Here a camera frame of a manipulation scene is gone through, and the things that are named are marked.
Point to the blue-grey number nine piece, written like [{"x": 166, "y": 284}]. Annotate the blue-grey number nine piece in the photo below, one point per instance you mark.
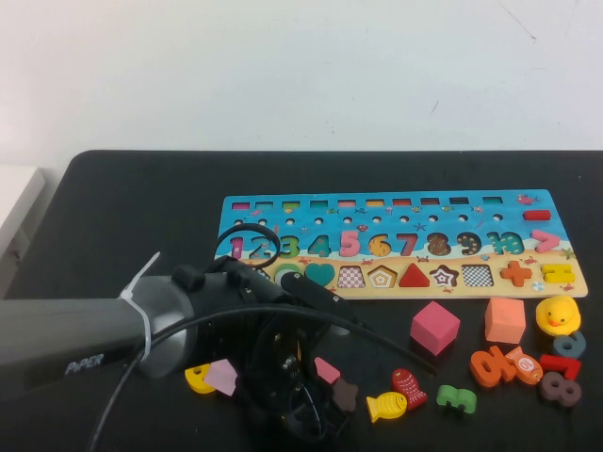
[{"x": 577, "y": 348}]

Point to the white side furniture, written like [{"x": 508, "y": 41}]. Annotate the white side furniture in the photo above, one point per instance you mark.
[{"x": 19, "y": 202}]

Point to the magenta foam cube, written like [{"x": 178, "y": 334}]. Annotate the magenta foam cube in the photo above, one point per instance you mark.
[{"x": 433, "y": 329}]

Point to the colourful wooden number puzzle board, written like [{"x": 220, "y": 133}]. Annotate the colourful wooden number puzzle board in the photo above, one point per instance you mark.
[{"x": 330, "y": 233}]

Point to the red number seven piece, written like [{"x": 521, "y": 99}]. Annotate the red number seven piece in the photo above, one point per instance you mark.
[{"x": 572, "y": 366}]

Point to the orange wooden fish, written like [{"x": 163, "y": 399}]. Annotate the orange wooden fish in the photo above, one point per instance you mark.
[{"x": 530, "y": 369}]

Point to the salmon foam cube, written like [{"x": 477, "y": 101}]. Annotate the salmon foam cube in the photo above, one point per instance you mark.
[{"x": 504, "y": 322}]

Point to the yellow equals sign piece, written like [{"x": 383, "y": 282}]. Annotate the yellow equals sign piece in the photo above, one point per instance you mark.
[{"x": 557, "y": 279}]

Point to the pink trapezoid puzzle piece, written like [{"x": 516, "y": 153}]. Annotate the pink trapezoid puzzle piece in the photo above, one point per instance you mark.
[{"x": 326, "y": 370}]

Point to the pink greater-than sign piece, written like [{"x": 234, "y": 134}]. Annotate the pink greater-than sign piece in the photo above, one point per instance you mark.
[{"x": 552, "y": 241}]

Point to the green number three piece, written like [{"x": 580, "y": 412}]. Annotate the green number three piece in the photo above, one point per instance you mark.
[{"x": 464, "y": 400}]

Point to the orange plus sign piece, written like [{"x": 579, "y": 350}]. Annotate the orange plus sign piece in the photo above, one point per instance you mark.
[{"x": 518, "y": 273}]

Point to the yellow number six piece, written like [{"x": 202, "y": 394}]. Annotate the yellow number six piece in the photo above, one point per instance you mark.
[{"x": 195, "y": 381}]

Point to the red wooden fish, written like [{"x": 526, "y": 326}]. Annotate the red wooden fish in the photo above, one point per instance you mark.
[{"x": 409, "y": 386}]

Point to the pale pink puzzle piece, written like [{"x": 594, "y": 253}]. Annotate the pale pink puzzle piece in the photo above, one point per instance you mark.
[{"x": 221, "y": 376}]

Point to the brown star puzzle piece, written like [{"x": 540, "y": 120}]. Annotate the brown star puzzle piece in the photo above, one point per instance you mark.
[{"x": 345, "y": 395}]

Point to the green round puzzle piece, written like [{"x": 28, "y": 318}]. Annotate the green round puzzle piece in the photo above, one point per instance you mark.
[{"x": 293, "y": 268}]

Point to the brown number eight piece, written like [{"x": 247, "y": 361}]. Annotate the brown number eight piece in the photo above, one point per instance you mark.
[{"x": 560, "y": 396}]

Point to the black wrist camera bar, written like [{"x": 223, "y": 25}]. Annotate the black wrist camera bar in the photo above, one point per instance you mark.
[{"x": 311, "y": 291}]

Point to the yellow rubber duck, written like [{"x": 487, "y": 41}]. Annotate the yellow rubber duck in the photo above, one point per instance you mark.
[{"x": 558, "y": 313}]

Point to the pink number five piece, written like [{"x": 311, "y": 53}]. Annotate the pink number five piece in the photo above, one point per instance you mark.
[{"x": 349, "y": 242}]

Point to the red triangle puzzle piece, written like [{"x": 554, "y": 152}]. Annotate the red triangle puzzle piece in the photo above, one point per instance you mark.
[{"x": 414, "y": 279}]

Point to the white zip tie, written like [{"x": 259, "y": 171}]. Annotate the white zip tie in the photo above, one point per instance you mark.
[{"x": 141, "y": 306}]

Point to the teal heart puzzle piece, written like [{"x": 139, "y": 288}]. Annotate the teal heart puzzle piece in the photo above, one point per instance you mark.
[{"x": 320, "y": 274}]

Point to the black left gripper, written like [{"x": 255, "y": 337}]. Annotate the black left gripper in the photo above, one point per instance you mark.
[{"x": 235, "y": 329}]

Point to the yellow wooden fish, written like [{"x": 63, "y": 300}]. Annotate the yellow wooden fish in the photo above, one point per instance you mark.
[{"x": 388, "y": 406}]

